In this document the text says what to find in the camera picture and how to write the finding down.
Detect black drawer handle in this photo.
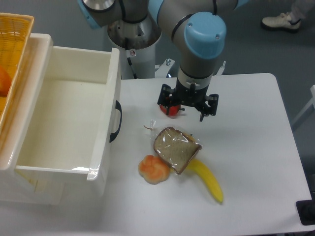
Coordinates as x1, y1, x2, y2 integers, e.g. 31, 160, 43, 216
109, 100, 123, 143

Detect white drawer cabinet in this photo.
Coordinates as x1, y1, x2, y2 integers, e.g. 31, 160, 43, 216
0, 33, 63, 205

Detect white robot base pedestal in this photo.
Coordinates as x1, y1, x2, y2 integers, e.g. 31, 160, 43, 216
107, 15, 161, 80

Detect brown toast slice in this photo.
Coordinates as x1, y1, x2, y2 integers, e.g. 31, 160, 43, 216
144, 119, 202, 175

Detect white frame at right edge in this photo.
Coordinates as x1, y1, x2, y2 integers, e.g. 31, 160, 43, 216
291, 85, 315, 132

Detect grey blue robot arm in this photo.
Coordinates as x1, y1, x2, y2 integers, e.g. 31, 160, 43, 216
78, 0, 245, 117

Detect yellow wicker basket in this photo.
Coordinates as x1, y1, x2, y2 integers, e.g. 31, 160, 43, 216
0, 12, 34, 130

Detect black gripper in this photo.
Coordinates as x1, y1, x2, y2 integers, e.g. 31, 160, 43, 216
157, 79, 219, 122

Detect white sneaker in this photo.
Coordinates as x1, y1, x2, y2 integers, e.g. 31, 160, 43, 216
260, 12, 301, 33

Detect orange bread roll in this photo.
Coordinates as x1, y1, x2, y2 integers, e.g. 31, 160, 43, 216
138, 155, 170, 185

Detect red apple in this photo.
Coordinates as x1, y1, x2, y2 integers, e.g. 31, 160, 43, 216
159, 105, 185, 117

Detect white open drawer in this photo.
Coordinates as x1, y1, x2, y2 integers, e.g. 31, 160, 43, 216
16, 46, 121, 195

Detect black device at table edge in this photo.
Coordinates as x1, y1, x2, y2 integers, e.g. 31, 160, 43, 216
296, 200, 315, 226

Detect orange fruit in basket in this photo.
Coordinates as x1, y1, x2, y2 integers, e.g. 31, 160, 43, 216
0, 66, 12, 97

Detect yellow banana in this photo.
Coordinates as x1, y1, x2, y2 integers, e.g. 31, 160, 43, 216
187, 159, 223, 204

